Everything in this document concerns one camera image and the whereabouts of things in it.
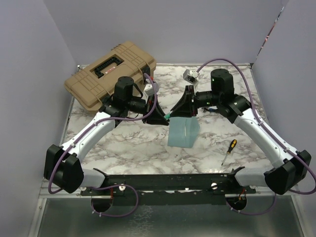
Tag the tan plastic toolbox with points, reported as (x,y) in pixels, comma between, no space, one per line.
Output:
(92,84)

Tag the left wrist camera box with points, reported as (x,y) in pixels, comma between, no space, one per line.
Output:
(151,89)

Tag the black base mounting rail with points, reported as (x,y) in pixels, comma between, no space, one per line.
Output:
(170,189)

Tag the blue handled cutting pliers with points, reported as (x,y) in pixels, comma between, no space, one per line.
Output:
(211,110)

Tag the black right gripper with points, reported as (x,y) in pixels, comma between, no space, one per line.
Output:
(184,106)

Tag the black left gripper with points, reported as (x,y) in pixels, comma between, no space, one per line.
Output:
(157,116)

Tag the yellow black screwdriver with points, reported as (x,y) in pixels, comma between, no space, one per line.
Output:
(231,147)

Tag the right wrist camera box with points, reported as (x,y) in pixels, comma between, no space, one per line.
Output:
(191,77)

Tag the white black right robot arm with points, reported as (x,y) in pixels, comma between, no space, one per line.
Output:
(288,165)

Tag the light blue envelope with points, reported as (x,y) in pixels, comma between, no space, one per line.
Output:
(176,136)

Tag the aluminium frame rail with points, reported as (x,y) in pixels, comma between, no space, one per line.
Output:
(43,196)

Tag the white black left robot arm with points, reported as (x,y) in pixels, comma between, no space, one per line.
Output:
(63,168)

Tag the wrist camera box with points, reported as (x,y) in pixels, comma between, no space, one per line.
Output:
(191,77)
(151,89)

